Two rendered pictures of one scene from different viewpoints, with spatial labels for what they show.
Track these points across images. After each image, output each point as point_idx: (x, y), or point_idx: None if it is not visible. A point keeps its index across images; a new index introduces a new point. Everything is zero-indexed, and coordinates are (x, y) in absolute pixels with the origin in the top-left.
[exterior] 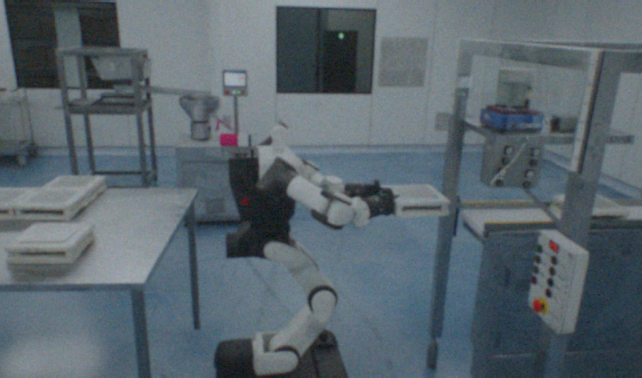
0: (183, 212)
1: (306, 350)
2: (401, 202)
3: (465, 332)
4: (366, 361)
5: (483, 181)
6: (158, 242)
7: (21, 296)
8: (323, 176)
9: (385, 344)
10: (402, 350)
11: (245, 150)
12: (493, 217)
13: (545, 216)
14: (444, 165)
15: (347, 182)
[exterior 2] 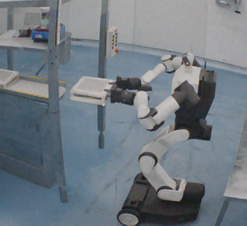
0: (235, 160)
1: (145, 205)
2: (112, 80)
3: (21, 206)
4: (99, 216)
5: (66, 61)
6: (245, 133)
7: None
8: (140, 109)
9: (77, 221)
10: (71, 214)
11: (206, 76)
12: (44, 93)
13: (19, 87)
14: (55, 80)
15: (132, 94)
